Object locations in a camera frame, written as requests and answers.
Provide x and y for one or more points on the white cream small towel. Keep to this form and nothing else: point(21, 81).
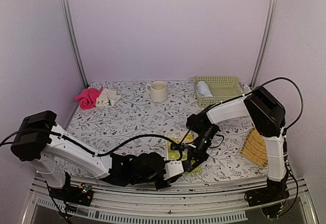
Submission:
point(107, 98)

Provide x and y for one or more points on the right aluminium frame post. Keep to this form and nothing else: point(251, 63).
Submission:
point(264, 42)

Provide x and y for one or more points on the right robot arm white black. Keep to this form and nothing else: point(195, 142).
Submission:
point(268, 117)

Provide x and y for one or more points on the yellow bamboo tray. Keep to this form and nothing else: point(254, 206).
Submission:
point(254, 148)

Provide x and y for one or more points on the light blue towel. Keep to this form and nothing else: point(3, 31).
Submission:
point(203, 89)

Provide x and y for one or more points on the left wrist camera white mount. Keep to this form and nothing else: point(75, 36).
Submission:
point(177, 167)

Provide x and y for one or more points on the pink rolled towel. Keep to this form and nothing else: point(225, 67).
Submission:
point(88, 97)

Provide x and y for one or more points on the cream ceramic mug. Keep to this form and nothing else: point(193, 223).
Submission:
point(157, 90)

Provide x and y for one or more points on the green plastic basket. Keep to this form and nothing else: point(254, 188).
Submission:
point(222, 89)

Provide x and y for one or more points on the aluminium frame post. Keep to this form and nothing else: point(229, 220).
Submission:
point(73, 42)
point(264, 42)

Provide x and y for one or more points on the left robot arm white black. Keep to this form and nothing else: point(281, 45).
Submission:
point(40, 139)

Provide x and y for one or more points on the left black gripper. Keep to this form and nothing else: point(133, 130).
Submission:
point(170, 180)

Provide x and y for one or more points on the left aluminium frame post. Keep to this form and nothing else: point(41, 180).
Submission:
point(73, 42)

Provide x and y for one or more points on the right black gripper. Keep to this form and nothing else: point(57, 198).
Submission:
point(200, 156)

